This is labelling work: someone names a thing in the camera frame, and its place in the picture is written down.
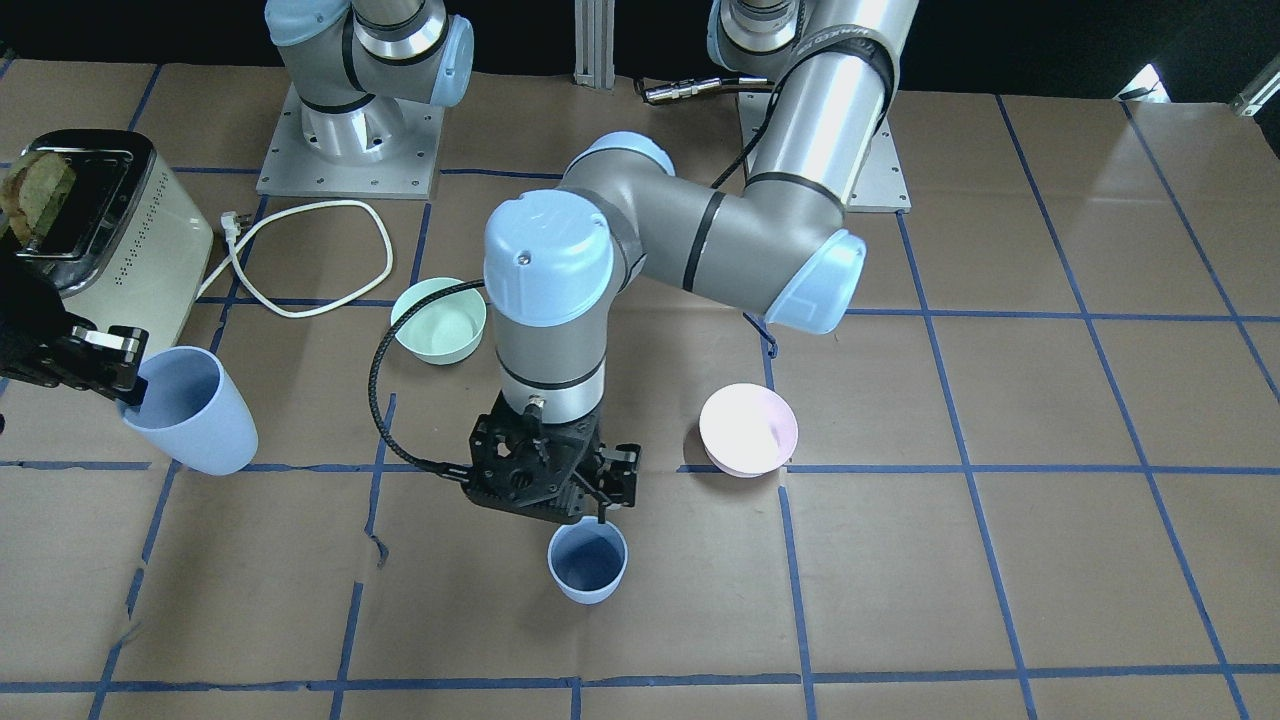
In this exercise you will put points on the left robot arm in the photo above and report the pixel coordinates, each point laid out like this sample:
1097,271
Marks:
555,259

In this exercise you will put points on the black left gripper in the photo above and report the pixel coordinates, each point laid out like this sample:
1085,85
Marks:
617,470

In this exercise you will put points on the mint green bowl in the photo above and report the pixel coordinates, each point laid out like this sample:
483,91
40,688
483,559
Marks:
447,331

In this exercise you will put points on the cream toaster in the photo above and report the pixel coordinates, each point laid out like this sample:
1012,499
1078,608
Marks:
129,246

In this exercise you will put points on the toast slice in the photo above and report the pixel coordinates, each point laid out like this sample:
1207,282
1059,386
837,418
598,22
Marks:
33,192

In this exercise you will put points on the aluminium frame post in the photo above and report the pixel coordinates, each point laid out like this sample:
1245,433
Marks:
593,33

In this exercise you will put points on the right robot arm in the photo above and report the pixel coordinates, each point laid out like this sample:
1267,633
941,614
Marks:
342,54

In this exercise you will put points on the pink bowl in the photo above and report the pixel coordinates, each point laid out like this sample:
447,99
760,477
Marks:
748,430

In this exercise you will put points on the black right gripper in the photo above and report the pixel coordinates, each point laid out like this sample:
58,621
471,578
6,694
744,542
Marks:
32,322

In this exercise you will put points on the blue plastic cup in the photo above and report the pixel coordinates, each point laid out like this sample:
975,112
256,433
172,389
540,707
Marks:
193,411
588,559

